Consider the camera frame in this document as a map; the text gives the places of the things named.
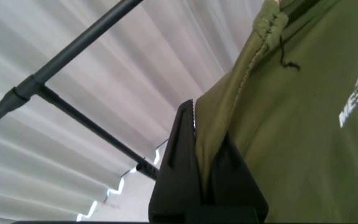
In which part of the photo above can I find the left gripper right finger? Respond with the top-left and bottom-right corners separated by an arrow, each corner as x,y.
201,133 -> 269,223

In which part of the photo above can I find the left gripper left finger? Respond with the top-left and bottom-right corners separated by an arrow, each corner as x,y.
149,99 -> 203,223

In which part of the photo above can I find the green printed shirt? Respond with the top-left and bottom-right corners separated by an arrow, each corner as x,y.
194,0 -> 358,223

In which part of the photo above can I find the black clothes rack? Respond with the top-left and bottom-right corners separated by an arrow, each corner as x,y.
0,0 -> 160,181

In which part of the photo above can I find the white curtain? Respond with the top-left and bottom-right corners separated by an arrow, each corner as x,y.
0,0 -> 265,223

